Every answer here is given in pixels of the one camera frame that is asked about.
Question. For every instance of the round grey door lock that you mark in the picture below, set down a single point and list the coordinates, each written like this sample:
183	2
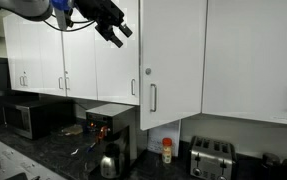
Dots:
148	71

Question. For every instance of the small white wrapper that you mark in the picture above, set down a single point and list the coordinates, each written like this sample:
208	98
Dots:
74	151

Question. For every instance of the white paper sign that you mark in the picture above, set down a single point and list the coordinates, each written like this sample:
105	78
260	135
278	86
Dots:
163	133

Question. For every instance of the blue pen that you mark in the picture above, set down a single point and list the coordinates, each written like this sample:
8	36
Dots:
91	147

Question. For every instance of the open white cupboard door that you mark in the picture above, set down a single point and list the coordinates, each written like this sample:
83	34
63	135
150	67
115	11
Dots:
176	50

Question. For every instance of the steel commercial coffee maker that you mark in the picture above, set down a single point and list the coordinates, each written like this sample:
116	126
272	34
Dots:
113	115

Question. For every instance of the chrome four-slot toaster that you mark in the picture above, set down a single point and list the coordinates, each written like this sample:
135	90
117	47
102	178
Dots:
211	160

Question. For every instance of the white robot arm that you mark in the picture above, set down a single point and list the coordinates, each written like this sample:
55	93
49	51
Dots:
26	8

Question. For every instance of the white lower cabinet row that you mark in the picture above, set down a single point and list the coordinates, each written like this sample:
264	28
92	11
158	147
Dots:
6	160

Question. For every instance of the spice bottle with orange lid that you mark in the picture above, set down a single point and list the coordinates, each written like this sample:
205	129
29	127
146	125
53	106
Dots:
167	151

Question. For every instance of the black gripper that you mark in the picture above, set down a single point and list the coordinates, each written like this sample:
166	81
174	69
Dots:
99	11

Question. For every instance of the black microwave oven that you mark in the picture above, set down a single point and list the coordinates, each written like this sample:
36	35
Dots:
33	116

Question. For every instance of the dark kettle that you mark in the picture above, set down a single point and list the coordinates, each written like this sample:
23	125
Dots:
271	166

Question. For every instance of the brown paper bag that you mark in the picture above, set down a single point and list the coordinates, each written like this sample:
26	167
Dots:
72	130

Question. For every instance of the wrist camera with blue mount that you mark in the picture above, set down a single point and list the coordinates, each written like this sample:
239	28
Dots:
62	16

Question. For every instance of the steel coffee carafe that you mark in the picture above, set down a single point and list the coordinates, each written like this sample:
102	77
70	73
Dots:
111	163

